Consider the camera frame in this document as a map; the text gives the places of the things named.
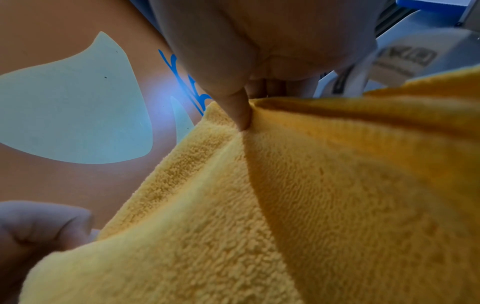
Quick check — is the person's right hand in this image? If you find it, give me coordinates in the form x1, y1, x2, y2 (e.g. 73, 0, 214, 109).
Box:
147, 0, 389, 132

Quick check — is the person's left hand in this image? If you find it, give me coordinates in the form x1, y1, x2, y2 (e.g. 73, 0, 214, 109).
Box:
0, 200, 101, 304

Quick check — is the yellow towel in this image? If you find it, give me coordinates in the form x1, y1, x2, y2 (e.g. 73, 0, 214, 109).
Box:
18, 66, 480, 304

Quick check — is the grey ceiling pipe bundle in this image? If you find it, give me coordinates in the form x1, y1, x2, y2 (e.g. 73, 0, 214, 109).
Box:
374, 0, 416, 37

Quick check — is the white device with printed label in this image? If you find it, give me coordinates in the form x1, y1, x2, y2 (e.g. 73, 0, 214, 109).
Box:
318, 26, 480, 99

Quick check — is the white board with blue edge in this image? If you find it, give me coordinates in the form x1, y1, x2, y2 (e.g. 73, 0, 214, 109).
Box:
396, 0, 480, 10

